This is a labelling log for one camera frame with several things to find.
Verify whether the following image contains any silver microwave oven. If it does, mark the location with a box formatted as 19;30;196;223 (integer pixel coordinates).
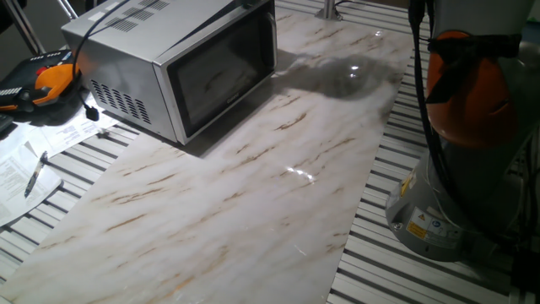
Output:
61;0;278;146

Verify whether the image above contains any marble pattern table mat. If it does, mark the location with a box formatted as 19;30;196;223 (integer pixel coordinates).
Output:
0;2;414;304

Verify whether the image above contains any printed white paper sheet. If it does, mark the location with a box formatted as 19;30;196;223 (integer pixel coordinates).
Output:
40;95;120;158
0;141;64;228

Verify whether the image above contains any black and orange teach pendant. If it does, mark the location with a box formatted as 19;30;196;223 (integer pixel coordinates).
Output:
0;49;82;113

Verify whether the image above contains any black pen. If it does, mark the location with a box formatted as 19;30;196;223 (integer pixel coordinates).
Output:
24;150;49;199

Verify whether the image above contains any thin silver metal leg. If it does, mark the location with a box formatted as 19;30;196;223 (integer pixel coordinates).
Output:
57;0;79;21

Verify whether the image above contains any aluminium frame strut with foot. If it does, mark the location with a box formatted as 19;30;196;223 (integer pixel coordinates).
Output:
314;0;344;22

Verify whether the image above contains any black microwave power cable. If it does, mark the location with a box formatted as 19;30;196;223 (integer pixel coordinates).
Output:
71;0;130;122

